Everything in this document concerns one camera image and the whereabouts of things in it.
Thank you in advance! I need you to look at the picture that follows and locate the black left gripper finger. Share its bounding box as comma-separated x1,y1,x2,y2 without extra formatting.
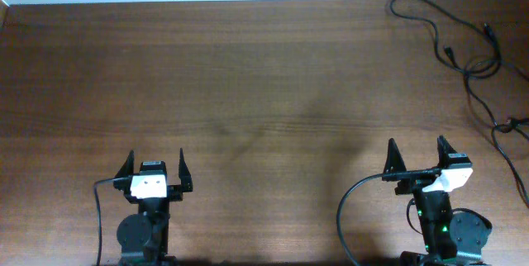
179,149,193,192
115,150,135,178

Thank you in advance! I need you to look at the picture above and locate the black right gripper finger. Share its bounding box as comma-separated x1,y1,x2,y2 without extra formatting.
437,135,456,169
384,138,407,173

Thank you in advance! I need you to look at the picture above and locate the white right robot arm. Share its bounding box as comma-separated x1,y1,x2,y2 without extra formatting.
382,135,493,265

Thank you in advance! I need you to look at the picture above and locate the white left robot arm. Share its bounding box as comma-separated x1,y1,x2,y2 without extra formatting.
113,151,193,265

